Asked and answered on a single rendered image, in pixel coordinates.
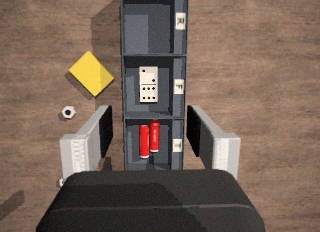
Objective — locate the red aa battery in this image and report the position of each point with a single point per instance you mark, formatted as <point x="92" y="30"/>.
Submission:
<point x="144" y="141"/>
<point x="154" y="135"/>

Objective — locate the yellow sticky note pad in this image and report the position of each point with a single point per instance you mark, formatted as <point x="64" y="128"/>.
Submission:
<point x="91" y="73"/>

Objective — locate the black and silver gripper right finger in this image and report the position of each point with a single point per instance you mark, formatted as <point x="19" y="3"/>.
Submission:
<point x="216" y="149"/>

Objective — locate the grey three-compartment bin rack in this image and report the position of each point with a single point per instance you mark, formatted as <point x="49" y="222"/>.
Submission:
<point x="151" y="27"/>

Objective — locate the white domino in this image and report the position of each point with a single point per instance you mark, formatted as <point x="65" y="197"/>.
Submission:
<point x="148" y="84"/>

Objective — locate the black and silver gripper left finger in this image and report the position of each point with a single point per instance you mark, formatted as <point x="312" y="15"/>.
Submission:
<point x="82" y="151"/>

